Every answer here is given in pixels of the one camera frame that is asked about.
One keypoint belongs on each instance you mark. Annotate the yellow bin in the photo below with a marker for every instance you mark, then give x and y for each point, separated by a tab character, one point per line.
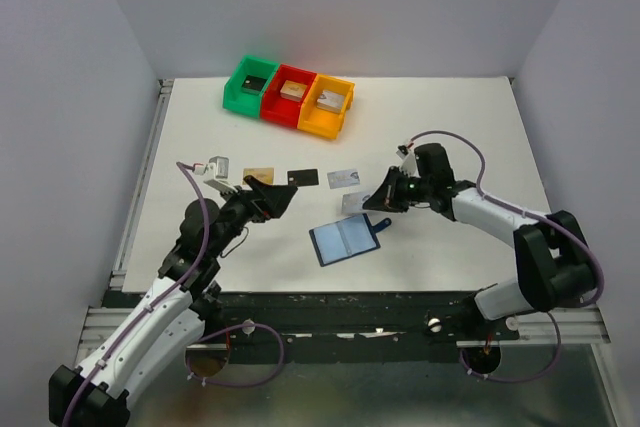
323	110

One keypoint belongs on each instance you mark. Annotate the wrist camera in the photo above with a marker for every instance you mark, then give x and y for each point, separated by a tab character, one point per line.
408	165
215	174

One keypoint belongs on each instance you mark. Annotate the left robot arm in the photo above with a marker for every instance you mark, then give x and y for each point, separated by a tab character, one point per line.
103	389

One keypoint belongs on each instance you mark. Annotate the white silver card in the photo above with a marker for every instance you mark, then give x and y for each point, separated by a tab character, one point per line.
343	178

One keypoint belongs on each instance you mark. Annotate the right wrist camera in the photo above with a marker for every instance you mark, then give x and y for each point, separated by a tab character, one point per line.
408	165

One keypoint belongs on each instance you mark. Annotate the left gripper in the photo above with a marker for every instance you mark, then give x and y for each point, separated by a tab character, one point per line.
274	199

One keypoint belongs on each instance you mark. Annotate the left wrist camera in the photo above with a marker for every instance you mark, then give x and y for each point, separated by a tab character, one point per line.
215	174

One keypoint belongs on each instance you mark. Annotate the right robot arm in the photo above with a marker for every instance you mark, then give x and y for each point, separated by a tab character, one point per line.
552	267

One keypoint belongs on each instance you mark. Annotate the black VIP card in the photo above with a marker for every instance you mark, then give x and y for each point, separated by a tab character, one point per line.
303	177

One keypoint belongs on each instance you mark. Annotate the green bin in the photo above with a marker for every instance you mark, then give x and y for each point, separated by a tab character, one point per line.
239	102

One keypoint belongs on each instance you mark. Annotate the gold credit card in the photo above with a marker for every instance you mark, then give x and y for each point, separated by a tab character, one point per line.
262	174

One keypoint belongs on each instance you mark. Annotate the blue card holder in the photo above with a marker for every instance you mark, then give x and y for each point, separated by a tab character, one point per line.
347	238

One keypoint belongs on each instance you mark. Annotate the grey block in yellow bin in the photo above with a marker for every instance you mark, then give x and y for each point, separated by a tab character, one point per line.
330	101

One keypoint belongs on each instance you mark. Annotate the red bin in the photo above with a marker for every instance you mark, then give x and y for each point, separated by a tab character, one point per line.
282	101

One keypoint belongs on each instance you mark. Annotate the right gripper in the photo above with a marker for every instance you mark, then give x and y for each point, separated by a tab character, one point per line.
386	196

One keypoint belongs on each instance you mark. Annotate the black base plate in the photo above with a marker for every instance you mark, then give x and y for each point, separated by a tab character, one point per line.
369	327

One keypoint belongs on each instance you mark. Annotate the tan block in red bin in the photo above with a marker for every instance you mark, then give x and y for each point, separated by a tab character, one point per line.
293	90

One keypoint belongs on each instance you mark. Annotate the dark block in green bin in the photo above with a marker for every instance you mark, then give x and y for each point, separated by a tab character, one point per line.
253	84

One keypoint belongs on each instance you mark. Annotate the aluminium rail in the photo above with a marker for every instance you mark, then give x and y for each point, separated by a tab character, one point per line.
576	326

